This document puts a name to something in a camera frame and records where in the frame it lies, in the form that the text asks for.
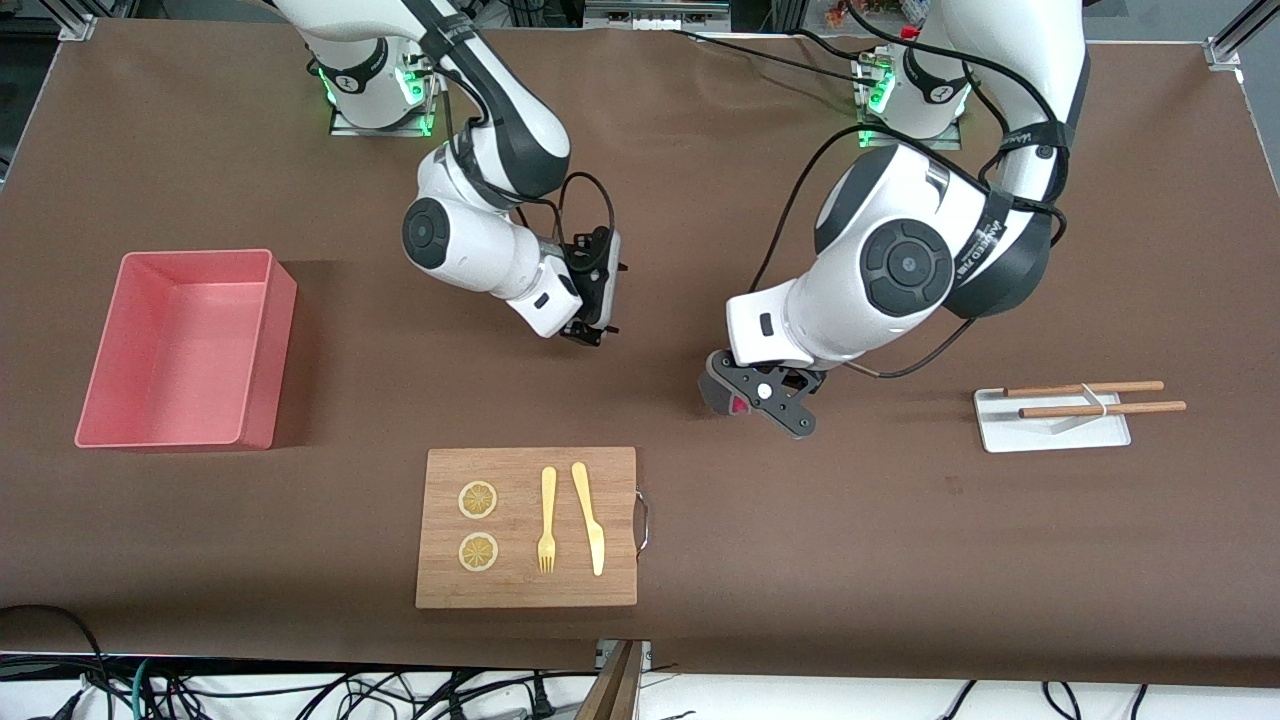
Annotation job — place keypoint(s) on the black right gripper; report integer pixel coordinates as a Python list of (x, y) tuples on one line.
[(590, 330)]

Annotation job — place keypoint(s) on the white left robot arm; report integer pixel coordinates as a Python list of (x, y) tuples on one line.
[(850, 320)]

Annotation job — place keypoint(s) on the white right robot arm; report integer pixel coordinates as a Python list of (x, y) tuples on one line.
[(470, 240)]

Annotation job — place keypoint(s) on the wooden cutting board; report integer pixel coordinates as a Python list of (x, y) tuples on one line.
[(515, 470)]

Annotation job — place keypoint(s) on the yellow plastic fork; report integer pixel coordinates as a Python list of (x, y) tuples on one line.
[(548, 490)]

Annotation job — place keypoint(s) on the lemon slice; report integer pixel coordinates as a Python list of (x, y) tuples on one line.
[(478, 500), (478, 552)]

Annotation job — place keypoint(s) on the yellow plastic knife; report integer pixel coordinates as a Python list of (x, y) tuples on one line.
[(596, 545)]

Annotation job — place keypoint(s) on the wooden plank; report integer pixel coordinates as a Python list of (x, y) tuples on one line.
[(612, 690)]

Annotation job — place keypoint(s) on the black power plug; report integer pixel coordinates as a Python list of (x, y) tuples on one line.
[(540, 700)]

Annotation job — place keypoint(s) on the pink plastic bin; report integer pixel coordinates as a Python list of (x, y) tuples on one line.
[(170, 360)]

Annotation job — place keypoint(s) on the white rack base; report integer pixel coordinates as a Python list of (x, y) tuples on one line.
[(1010, 435)]

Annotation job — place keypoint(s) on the aluminium corner profile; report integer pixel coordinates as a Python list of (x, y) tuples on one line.
[(1225, 45), (75, 25)]

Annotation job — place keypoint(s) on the aluminium frame bar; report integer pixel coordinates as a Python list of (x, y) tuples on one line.
[(650, 18)]

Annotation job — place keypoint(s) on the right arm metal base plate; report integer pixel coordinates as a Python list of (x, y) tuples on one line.
[(345, 129)]

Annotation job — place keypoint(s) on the small metal bracket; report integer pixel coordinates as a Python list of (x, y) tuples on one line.
[(646, 655)]

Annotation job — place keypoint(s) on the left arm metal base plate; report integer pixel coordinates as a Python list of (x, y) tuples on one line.
[(945, 144)]

